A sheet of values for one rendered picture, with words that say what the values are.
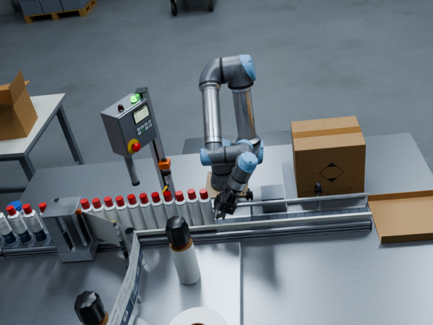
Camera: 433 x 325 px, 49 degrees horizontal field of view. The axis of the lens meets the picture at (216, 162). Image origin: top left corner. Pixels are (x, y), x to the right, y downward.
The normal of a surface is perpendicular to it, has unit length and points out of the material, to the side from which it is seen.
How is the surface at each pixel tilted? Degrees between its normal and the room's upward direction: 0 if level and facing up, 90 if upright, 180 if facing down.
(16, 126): 90
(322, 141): 0
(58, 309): 0
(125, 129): 90
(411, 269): 0
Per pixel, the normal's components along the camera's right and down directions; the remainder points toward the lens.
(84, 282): -0.15, -0.80
